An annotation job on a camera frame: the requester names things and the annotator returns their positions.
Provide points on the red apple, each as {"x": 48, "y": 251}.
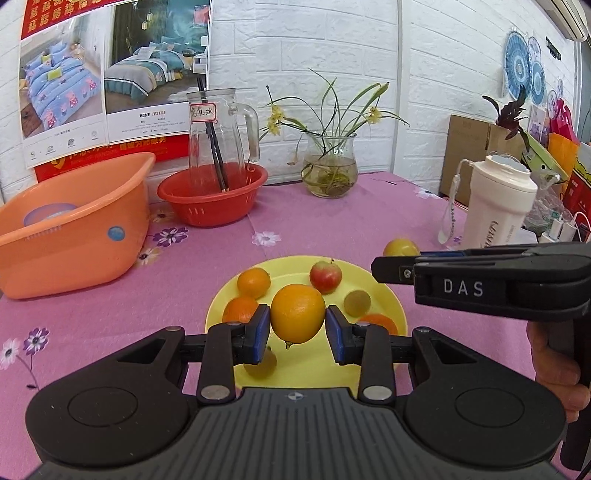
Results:
{"x": 325, "y": 276}

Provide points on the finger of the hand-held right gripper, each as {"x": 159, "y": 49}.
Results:
{"x": 392, "y": 270}
{"x": 443, "y": 253}

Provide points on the white charger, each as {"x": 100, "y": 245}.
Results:
{"x": 561, "y": 230}

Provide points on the red box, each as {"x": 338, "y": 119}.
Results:
{"x": 581, "y": 184}

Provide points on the wall picture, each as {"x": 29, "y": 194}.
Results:
{"x": 538, "y": 122}

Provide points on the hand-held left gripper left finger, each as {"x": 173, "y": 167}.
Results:
{"x": 261, "y": 332}

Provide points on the wall calendar poster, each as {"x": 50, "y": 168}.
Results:
{"x": 69, "y": 92}

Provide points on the medium blue round wall decoration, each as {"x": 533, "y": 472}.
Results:
{"x": 538, "y": 83}

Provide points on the black chopstick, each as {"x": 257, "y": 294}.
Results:
{"x": 213, "y": 147}
{"x": 217, "y": 147}

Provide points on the purple leaf plant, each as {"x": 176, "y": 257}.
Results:
{"x": 508, "y": 113}

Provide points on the cardboard box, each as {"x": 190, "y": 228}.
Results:
{"x": 461, "y": 147}

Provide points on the white power strip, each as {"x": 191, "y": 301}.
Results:
{"x": 579, "y": 233}

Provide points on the black wall sign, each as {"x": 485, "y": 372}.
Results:
{"x": 553, "y": 48}

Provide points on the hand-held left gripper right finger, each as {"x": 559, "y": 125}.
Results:
{"x": 334, "y": 334}

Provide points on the pale purple round object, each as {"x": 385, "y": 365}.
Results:
{"x": 46, "y": 215}

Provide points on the pink floral tablecloth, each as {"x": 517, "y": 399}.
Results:
{"x": 138, "y": 314}

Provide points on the orange gift bag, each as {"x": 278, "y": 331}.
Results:
{"x": 563, "y": 154}

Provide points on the green box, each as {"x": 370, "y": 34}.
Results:
{"x": 538, "y": 154}

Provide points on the white wall pipe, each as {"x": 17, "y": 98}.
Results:
{"x": 400, "y": 92}

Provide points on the person's right hand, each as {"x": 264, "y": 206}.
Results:
{"x": 549, "y": 369}

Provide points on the small blue round wall decoration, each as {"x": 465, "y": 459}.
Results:
{"x": 533, "y": 49}

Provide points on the large blue round wall decoration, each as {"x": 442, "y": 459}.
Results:
{"x": 517, "y": 64}

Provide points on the green plant yellow flowers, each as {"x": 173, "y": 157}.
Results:
{"x": 337, "y": 110}

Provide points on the white tumbler bottle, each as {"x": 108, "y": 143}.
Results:
{"x": 496, "y": 207}

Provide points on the clear plastic bag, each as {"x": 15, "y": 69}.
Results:
{"x": 547, "y": 203}

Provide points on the glass pitcher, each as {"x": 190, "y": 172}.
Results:
{"x": 231, "y": 134}

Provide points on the yellow plate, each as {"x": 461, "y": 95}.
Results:
{"x": 300, "y": 364}

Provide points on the orange plastic basin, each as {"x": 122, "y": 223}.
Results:
{"x": 69, "y": 258}

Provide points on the red plastic basket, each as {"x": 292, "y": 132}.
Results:
{"x": 207, "y": 210}

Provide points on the pink gift bag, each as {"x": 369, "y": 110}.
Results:
{"x": 563, "y": 122}

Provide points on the air conditioner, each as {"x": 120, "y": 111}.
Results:
{"x": 568, "y": 18}

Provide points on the glass vase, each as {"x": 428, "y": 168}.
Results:
{"x": 330, "y": 170}

